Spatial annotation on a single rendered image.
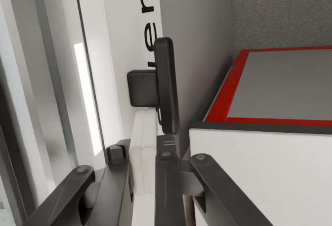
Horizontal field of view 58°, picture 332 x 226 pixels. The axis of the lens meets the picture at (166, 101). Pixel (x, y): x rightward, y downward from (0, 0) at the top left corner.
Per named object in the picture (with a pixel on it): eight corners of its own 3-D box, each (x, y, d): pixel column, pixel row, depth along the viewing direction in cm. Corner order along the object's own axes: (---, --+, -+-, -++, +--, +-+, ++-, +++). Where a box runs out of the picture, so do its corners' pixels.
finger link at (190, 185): (155, 177, 15) (215, 171, 15) (156, 134, 20) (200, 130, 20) (158, 202, 16) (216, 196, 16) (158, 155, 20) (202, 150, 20)
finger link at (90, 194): (132, 205, 16) (74, 210, 16) (137, 157, 20) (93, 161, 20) (128, 180, 15) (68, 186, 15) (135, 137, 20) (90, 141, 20)
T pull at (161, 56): (173, 35, 21) (167, 38, 20) (181, 131, 24) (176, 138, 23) (128, 38, 23) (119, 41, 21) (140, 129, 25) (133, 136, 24)
